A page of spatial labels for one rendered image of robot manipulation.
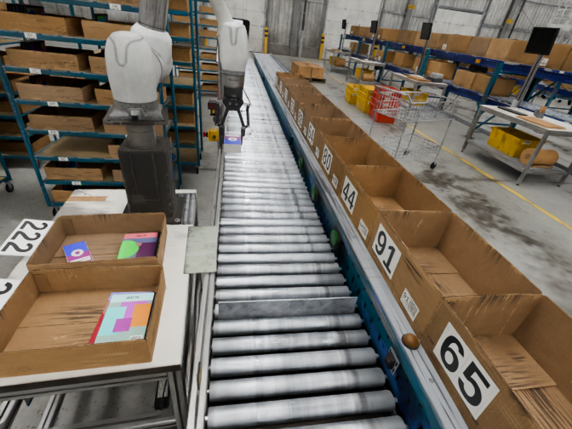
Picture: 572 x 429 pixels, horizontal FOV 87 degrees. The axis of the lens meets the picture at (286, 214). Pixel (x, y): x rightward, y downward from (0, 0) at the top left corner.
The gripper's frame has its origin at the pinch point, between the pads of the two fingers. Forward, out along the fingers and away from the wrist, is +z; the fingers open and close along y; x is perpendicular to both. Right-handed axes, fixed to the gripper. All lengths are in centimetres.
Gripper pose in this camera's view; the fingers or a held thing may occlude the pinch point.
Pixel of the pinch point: (232, 136)
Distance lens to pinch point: 135.5
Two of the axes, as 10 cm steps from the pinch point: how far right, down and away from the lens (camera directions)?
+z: -1.1, 8.4, 5.3
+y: 9.8, 0.1, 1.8
